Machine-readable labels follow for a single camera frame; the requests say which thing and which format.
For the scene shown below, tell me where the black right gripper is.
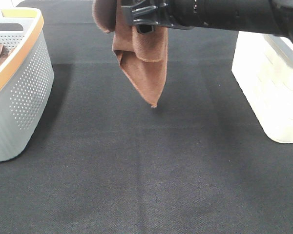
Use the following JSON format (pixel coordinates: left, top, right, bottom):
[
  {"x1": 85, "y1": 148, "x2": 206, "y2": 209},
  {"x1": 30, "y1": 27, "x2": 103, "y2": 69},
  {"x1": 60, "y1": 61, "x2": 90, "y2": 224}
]
[{"x1": 121, "y1": 0, "x2": 192, "y2": 34}]

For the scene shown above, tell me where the brown microfiber towel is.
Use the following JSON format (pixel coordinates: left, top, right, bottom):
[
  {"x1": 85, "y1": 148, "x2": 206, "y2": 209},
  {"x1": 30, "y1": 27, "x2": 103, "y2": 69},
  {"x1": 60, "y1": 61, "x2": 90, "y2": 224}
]
[{"x1": 92, "y1": 0, "x2": 168, "y2": 108}]

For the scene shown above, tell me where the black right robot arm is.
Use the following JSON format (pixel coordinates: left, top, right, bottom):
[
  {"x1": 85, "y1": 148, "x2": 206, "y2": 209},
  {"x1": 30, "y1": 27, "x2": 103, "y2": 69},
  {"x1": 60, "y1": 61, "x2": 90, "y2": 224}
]
[{"x1": 121, "y1": 0, "x2": 293, "y2": 44}]

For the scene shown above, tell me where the white plastic storage box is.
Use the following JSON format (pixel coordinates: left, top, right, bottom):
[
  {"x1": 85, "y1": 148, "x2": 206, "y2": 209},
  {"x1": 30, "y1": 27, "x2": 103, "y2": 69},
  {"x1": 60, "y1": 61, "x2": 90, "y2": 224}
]
[{"x1": 231, "y1": 32, "x2": 293, "y2": 143}]

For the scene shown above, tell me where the grey perforated laundry basket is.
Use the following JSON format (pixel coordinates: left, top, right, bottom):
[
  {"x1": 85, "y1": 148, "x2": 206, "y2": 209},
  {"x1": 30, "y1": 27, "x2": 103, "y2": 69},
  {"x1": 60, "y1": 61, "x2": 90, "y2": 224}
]
[{"x1": 0, "y1": 7, "x2": 54, "y2": 162}]

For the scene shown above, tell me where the black table cloth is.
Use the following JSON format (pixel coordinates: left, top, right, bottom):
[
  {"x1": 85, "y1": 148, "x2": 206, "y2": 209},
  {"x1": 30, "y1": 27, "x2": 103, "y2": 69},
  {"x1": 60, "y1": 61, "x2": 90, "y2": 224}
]
[{"x1": 0, "y1": 0, "x2": 293, "y2": 234}]

